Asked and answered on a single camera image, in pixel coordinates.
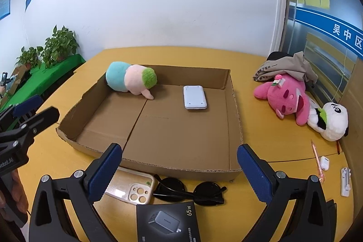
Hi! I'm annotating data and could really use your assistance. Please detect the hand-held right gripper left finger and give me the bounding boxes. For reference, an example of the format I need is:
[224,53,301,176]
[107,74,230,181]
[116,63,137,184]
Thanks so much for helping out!
[28,143,123,242]

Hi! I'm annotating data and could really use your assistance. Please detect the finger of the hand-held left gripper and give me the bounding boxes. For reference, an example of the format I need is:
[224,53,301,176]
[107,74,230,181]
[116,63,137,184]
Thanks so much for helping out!
[0,106,60,147]
[0,95,44,129]

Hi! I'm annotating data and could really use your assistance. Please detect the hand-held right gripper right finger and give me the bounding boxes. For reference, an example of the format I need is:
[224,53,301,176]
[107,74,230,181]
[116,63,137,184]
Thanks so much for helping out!
[237,144,336,242]

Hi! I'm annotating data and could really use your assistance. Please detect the shallow cardboard box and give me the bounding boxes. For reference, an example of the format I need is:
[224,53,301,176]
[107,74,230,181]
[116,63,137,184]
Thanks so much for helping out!
[56,64,244,183]

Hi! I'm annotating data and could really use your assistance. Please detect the teal pink green plush toy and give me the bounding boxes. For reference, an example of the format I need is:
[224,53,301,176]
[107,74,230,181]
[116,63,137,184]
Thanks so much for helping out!
[105,61,157,101]

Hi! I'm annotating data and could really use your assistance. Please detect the white power bank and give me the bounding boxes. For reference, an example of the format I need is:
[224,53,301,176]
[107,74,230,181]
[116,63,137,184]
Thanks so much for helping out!
[183,85,208,110]

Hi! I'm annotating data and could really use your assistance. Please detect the wooden desktop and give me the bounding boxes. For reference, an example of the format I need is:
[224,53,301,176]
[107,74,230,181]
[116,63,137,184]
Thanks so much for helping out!
[27,46,355,242]

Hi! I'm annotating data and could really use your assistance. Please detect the person's left hand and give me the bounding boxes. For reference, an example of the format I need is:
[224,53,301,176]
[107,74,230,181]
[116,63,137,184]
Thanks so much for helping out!
[11,168,29,215]

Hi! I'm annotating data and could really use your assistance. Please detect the beige clear phone case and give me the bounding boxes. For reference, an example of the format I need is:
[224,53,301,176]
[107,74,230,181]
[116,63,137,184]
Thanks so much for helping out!
[105,167,155,205]

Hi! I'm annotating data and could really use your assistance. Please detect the small cardboard box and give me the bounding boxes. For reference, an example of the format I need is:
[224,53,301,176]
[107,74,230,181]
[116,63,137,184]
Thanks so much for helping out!
[11,65,29,81]

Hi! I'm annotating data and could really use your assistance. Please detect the green table cloth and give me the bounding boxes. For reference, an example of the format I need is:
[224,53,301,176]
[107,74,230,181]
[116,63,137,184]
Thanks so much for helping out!
[0,53,86,112]

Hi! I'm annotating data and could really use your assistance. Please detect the small potted plant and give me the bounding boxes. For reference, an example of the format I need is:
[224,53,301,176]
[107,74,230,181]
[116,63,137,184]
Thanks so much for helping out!
[15,46,44,70]

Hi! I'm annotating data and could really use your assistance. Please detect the pink pen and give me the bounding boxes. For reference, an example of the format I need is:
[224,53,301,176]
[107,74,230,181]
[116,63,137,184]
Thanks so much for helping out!
[311,140,324,183]

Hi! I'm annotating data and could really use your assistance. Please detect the black sunglasses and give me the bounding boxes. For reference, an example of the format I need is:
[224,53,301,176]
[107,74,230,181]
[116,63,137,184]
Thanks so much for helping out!
[153,174,227,206]

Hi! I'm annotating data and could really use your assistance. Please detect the large potted plant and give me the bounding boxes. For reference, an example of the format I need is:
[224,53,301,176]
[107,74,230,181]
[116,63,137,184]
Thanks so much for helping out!
[42,26,80,69]

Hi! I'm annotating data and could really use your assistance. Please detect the black charger box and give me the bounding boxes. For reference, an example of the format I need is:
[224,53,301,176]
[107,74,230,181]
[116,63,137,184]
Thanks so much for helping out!
[136,200,201,242]

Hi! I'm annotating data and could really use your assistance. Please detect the white panda plush toy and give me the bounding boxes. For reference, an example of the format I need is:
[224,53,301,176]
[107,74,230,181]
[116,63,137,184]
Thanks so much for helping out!
[308,102,349,142]

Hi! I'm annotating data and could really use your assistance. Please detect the beige printed cloth bag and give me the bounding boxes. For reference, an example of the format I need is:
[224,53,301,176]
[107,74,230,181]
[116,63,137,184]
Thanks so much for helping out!
[253,51,319,88]

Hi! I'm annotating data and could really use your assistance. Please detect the black cap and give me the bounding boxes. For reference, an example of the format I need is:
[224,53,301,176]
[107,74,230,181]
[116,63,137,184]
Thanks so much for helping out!
[267,51,295,61]

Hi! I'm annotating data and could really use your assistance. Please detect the blue framed wall poster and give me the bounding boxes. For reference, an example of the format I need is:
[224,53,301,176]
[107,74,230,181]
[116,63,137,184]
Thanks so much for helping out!
[0,0,13,20]

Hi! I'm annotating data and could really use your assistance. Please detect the white hanging cable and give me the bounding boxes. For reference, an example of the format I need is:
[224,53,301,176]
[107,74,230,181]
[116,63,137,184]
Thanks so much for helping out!
[335,49,349,102]

